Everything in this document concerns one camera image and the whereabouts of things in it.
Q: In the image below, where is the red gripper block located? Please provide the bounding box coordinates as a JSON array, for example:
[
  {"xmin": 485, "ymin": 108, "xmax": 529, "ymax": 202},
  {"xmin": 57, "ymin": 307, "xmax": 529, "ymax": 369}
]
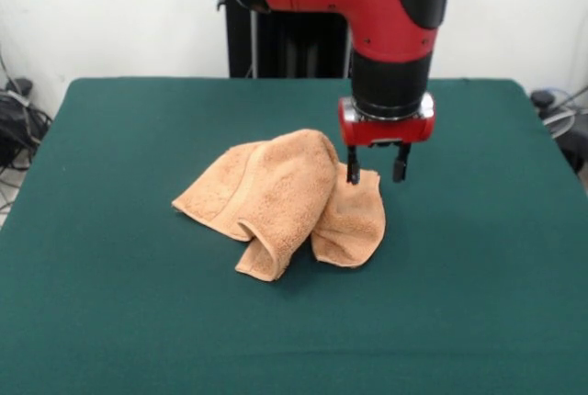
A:
[{"xmin": 338, "ymin": 92, "xmax": 436, "ymax": 186}]

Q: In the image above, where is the tan terry towel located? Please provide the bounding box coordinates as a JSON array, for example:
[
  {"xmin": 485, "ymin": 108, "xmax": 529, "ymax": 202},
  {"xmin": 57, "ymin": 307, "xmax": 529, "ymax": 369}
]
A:
[{"xmin": 171, "ymin": 128, "xmax": 387, "ymax": 283}]

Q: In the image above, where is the dark green table cloth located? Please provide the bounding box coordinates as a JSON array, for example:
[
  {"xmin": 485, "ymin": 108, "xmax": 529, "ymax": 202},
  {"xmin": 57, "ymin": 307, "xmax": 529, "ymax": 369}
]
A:
[{"xmin": 0, "ymin": 76, "xmax": 588, "ymax": 395}]

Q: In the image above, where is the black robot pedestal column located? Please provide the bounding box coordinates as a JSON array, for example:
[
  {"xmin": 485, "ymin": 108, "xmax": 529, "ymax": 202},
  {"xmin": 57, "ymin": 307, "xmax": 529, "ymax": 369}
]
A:
[{"xmin": 215, "ymin": 0, "xmax": 355, "ymax": 79}]

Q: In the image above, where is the black cable bundle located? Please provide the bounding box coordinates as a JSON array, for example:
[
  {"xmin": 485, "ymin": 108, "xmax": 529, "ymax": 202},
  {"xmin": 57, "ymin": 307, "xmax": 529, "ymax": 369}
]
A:
[{"xmin": 0, "ymin": 76, "xmax": 54, "ymax": 185}]

